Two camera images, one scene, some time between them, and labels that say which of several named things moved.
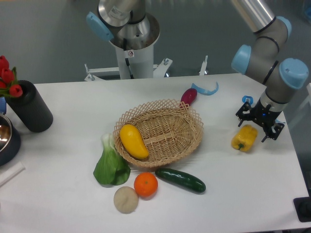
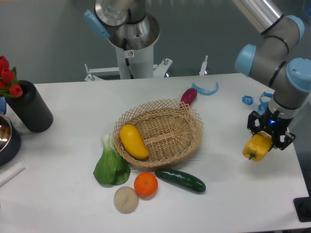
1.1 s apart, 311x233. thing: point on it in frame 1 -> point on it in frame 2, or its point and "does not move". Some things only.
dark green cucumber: [181, 178] does not move
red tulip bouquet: [9, 85] does not move
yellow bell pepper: [245, 138] -> [257, 146]
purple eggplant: [189, 96] does not move
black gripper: [263, 114] -> [273, 124]
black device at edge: [302, 207] does not move
